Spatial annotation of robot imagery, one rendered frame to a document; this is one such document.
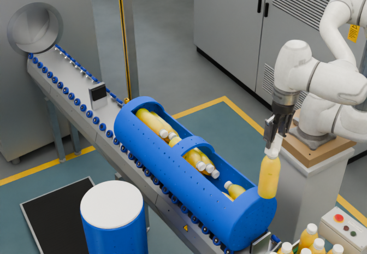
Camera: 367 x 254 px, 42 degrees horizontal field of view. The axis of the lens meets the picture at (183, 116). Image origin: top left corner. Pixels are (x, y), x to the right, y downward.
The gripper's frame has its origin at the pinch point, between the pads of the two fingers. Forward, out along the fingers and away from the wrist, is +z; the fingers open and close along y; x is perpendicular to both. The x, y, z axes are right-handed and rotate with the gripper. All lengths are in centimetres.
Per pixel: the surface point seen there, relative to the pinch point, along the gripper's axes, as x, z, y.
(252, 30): -169, 74, -175
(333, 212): 17, 38, -28
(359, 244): 34, 38, -23
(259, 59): -155, 96, -175
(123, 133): -77, 40, 15
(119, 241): -37, 60, 43
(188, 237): -25, 67, 14
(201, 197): -18.8, 34.9, 14.2
